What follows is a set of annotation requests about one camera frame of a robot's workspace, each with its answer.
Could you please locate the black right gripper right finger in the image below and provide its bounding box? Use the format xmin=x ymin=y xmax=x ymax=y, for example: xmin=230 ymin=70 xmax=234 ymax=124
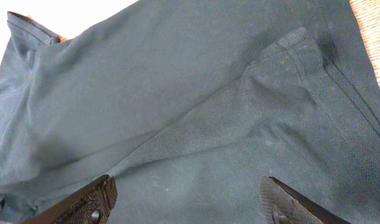
xmin=260 ymin=176 xmax=350 ymax=224

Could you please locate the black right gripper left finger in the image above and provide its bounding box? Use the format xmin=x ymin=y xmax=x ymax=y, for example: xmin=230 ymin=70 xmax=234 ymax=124
xmin=22 ymin=174 xmax=118 ymax=224

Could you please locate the black polo shirt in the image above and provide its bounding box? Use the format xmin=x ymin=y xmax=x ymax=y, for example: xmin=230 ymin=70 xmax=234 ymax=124
xmin=0 ymin=0 xmax=380 ymax=223

